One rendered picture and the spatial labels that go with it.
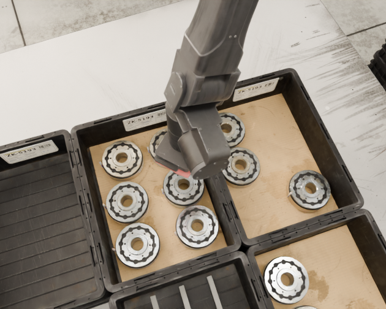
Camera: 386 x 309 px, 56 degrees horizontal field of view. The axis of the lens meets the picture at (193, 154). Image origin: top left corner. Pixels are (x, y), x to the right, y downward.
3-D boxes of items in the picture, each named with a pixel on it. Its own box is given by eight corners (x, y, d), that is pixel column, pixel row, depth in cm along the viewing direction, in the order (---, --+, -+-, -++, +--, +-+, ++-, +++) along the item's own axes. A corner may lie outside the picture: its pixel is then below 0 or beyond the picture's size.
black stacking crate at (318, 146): (187, 118, 103) (187, 96, 93) (282, 91, 108) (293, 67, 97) (237, 254, 89) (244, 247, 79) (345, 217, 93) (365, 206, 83)
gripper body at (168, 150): (214, 127, 65) (218, 105, 58) (187, 174, 62) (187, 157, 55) (182, 112, 66) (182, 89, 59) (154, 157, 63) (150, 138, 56)
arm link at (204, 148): (230, 60, 50) (174, 65, 46) (268, 129, 46) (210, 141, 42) (201, 111, 60) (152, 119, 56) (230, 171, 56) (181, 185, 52)
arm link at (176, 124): (195, 80, 53) (158, 92, 52) (214, 119, 51) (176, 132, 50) (194, 105, 60) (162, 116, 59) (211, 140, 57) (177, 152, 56)
